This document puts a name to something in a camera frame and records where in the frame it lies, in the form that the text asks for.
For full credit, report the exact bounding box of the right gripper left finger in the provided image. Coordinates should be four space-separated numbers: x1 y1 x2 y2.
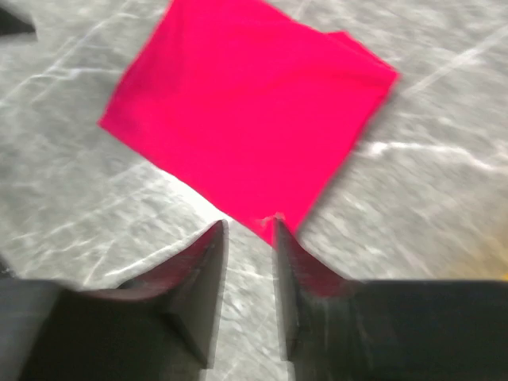
1 221 227 380

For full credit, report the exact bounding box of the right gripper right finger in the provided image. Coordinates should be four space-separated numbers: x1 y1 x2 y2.
274 220 507 380

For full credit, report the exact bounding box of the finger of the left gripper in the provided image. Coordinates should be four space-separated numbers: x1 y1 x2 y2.
1 7 37 40

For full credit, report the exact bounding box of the pink t shirt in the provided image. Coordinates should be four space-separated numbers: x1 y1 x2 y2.
99 0 398 242

